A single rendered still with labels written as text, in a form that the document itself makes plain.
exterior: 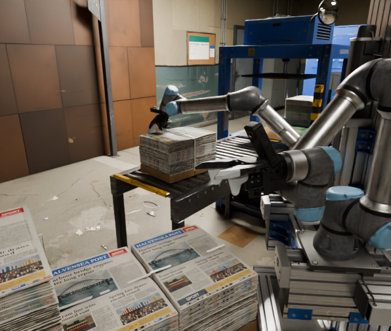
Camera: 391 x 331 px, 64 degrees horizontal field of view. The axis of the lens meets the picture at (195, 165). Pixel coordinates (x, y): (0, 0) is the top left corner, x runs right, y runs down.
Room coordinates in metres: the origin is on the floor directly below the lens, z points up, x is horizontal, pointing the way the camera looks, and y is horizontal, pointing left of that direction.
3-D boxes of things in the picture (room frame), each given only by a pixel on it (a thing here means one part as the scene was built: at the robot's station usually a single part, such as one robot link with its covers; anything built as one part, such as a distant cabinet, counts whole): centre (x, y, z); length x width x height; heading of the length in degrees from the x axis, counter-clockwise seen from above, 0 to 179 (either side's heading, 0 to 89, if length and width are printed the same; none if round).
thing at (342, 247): (0.97, -0.50, 0.87); 0.15 x 0.15 x 0.10
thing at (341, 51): (2.85, -0.78, 1.50); 0.94 x 0.68 x 0.10; 50
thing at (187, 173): (1.75, 0.18, 0.83); 0.29 x 0.16 x 0.04; 44
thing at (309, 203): (0.76, -0.30, 1.12); 0.11 x 0.08 x 0.11; 21
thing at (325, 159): (0.75, -0.30, 1.21); 0.11 x 0.08 x 0.09; 111
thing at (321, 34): (2.85, -0.78, 1.65); 0.60 x 0.45 x 0.20; 50
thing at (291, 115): (3.29, -1.15, 0.93); 0.38 x 0.30 x 0.26; 140
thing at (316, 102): (2.29, -0.89, 1.05); 0.05 x 0.05 x 0.45; 50
